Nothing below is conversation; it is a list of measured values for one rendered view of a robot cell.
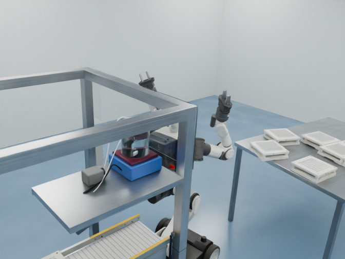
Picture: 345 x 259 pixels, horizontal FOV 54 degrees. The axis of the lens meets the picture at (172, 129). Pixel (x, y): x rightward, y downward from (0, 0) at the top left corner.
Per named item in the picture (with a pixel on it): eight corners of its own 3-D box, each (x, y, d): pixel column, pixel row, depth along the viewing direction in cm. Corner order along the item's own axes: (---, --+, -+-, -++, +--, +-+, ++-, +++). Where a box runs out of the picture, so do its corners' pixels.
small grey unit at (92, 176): (99, 174, 171) (99, 164, 169) (107, 180, 166) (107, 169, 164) (81, 181, 164) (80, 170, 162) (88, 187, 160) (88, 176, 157)
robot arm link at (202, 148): (210, 159, 229) (196, 156, 220) (200, 160, 235) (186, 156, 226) (211, 142, 231) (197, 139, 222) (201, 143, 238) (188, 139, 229)
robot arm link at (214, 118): (229, 119, 220) (226, 131, 228) (228, 108, 227) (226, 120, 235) (212, 117, 220) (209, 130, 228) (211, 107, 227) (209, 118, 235)
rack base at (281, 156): (272, 146, 309) (272, 144, 308) (288, 159, 288) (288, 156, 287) (248, 148, 303) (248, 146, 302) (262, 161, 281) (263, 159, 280)
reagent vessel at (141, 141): (138, 144, 185) (138, 111, 178) (156, 153, 175) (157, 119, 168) (114, 151, 176) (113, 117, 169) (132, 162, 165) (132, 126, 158)
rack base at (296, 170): (316, 183, 251) (317, 181, 250) (289, 169, 270) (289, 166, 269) (336, 175, 264) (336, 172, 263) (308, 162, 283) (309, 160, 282)
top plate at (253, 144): (273, 141, 308) (273, 139, 307) (289, 153, 286) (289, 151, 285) (249, 143, 301) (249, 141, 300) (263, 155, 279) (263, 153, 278)
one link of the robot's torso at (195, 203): (172, 252, 265) (196, 195, 271) (153, 240, 277) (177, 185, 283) (181, 252, 278) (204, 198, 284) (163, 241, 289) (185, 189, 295)
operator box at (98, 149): (92, 163, 272) (90, 133, 262) (103, 171, 260) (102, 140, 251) (85, 165, 268) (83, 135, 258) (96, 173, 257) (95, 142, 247)
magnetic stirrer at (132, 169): (137, 155, 193) (137, 140, 189) (161, 169, 178) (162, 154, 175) (107, 165, 180) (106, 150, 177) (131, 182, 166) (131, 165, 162)
